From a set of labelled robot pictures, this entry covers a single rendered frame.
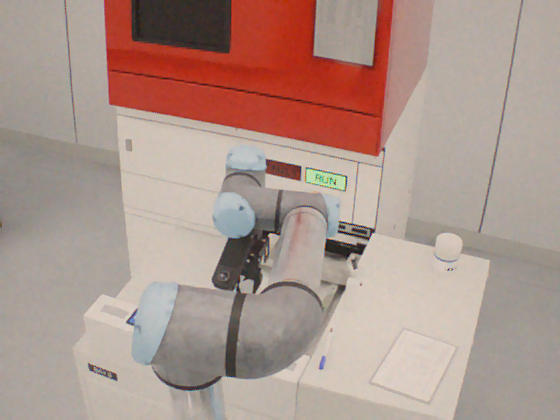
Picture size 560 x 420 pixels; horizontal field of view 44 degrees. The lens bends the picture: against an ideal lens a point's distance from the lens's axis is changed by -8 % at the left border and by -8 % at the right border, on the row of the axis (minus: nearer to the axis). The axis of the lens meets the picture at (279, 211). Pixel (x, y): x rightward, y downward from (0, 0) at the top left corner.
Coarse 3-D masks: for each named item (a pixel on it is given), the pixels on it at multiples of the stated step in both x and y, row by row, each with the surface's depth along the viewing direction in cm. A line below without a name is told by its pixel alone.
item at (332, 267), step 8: (264, 240) 214; (272, 256) 207; (328, 256) 208; (264, 264) 208; (272, 264) 207; (328, 264) 205; (336, 264) 205; (344, 264) 206; (328, 272) 202; (336, 272) 202; (328, 280) 203; (336, 280) 202; (344, 280) 201
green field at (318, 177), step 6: (306, 174) 202; (312, 174) 202; (318, 174) 201; (324, 174) 200; (330, 174) 200; (306, 180) 203; (312, 180) 203; (318, 180) 202; (324, 180) 201; (330, 180) 201; (336, 180) 200; (342, 180) 199; (330, 186) 202; (336, 186) 201; (342, 186) 200
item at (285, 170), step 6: (270, 162) 205; (270, 168) 206; (276, 168) 205; (282, 168) 204; (288, 168) 203; (294, 168) 203; (276, 174) 206; (282, 174) 205; (288, 174) 204; (294, 174) 204
